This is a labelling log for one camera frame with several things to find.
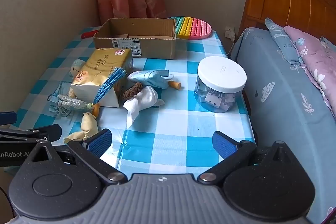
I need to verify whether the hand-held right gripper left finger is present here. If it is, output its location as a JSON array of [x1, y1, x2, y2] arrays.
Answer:
[[25, 129, 128, 186]]

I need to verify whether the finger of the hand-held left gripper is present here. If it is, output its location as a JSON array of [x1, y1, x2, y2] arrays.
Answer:
[[0, 112, 17, 126], [0, 124, 63, 146]]

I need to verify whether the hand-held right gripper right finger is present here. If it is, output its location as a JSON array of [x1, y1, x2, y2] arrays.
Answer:
[[197, 131, 302, 186]]

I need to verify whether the cream fuzzy scrunchie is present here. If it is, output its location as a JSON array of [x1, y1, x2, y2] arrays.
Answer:
[[64, 112, 99, 145]]

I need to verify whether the light blue face mask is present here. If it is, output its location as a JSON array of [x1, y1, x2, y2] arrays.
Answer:
[[49, 102, 70, 117], [128, 70, 175, 90]]

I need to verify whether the white cloth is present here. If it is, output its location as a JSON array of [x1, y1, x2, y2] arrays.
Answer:
[[123, 86, 164, 128]]

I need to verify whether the teal hooded plush toy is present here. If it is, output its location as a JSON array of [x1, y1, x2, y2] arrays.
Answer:
[[69, 59, 87, 80]]

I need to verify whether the brown cardboard box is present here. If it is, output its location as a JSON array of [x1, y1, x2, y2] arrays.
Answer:
[[93, 18, 177, 60]]

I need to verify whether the pile of white clips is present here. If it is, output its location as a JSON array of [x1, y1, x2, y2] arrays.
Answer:
[[196, 88, 235, 111]]

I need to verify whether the blue white checkered tablecloth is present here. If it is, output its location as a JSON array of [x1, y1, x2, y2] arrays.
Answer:
[[7, 26, 256, 174]]

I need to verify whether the brown scrunchie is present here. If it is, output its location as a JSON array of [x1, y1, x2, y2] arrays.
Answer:
[[119, 82, 144, 101]]

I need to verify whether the gold tissue pack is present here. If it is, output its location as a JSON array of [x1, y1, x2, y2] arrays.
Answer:
[[70, 48, 133, 108]]

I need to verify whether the clear jar with white lid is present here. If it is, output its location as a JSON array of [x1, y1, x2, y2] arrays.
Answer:
[[194, 56, 248, 112]]

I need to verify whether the red plastic tool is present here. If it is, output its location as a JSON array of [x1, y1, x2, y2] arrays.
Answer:
[[80, 29, 99, 39]]

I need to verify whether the blue patterned pillow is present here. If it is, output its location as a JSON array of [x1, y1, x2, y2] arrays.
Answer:
[[265, 17, 302, 68], [320, 36, 336, 53]]

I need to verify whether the round rainbow pop toy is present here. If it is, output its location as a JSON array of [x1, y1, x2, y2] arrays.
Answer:
[[168, 17, 213, 41]]

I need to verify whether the pink floral pillow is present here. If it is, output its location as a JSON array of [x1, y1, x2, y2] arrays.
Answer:
[[284, 25, 336, 119]]

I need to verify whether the white charger cable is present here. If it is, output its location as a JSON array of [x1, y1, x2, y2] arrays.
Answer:
[[228, 37, 237, 57]]

